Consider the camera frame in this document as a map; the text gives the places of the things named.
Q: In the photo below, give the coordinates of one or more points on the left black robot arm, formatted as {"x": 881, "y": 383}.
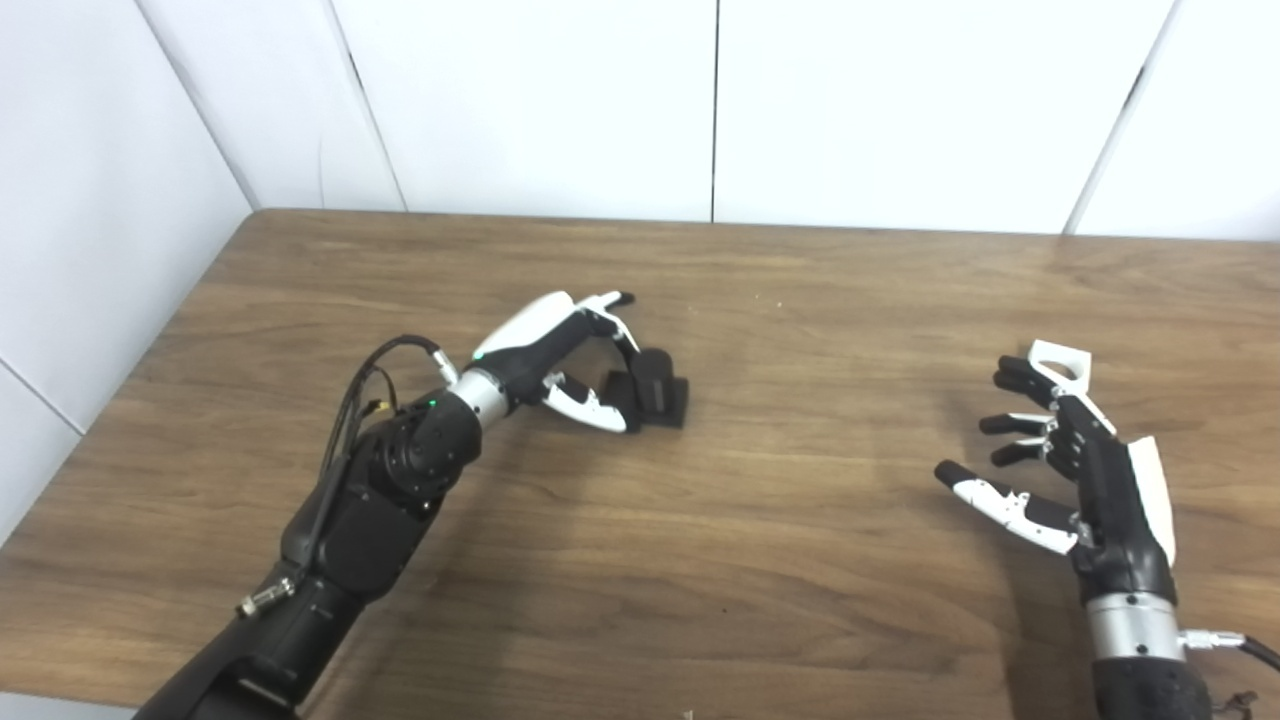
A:
{"x": 350, "y": 540}

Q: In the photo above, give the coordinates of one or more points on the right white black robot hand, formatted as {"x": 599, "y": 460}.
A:
{"x": 1120, "y": 510}

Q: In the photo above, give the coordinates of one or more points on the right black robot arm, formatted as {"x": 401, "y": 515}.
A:
{"x": 1140, "y": 680}

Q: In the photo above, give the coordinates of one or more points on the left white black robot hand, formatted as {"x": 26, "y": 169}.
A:
{"x": 530, "y": 345}

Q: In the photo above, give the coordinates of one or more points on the black peg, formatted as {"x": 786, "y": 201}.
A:
{"x": 655, "y": 385}

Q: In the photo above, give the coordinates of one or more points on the white square piece with hole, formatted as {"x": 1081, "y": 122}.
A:
{"x": 1045, "y": 352}

